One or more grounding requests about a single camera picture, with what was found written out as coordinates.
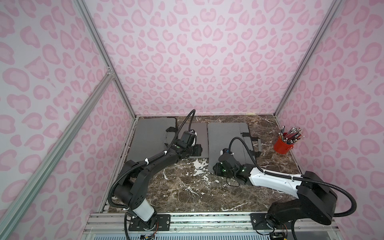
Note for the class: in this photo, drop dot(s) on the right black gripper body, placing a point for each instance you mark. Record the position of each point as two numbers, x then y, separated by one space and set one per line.
217 168

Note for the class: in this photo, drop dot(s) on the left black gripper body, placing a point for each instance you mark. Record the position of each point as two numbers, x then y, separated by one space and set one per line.
197 150

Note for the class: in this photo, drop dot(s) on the dark grey laptop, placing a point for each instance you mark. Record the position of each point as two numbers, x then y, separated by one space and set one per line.
202 139

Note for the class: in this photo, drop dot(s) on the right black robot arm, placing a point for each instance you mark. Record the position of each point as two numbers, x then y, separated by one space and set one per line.
311 200

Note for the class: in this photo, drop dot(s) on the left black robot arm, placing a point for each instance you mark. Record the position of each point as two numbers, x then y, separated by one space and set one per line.
130 189

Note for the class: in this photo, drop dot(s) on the red pen cup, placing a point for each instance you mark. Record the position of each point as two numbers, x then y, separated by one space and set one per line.
281 147

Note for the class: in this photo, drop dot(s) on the pens bundle in cup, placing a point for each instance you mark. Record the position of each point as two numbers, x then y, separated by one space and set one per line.
292 136

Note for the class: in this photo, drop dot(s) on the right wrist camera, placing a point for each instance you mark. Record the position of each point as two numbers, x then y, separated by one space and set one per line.
226 151

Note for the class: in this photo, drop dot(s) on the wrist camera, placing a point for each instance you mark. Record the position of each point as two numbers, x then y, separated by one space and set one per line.
226 151
192 132

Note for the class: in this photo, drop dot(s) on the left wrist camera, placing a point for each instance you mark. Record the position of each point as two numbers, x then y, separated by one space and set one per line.
192 132

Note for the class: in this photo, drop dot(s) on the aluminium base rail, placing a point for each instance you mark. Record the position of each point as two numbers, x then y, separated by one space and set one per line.
188 226

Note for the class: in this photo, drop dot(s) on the aluminium frame brace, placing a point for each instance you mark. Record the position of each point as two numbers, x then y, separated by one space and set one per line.
20 205

